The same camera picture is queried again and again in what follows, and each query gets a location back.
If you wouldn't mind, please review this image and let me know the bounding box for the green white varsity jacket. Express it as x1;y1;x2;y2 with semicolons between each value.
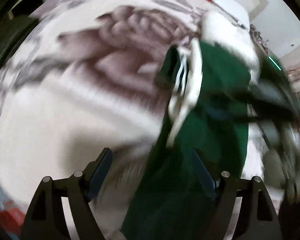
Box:
121;40;292;239

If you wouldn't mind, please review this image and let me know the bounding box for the floral bed blanket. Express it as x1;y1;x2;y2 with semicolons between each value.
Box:
0;0;268;240

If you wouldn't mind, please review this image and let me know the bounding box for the tied pink floral curtain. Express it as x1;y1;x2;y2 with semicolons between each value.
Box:
280;45;300;92

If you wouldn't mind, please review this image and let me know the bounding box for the white pillow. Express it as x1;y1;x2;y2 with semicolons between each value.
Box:
212;0;250;31

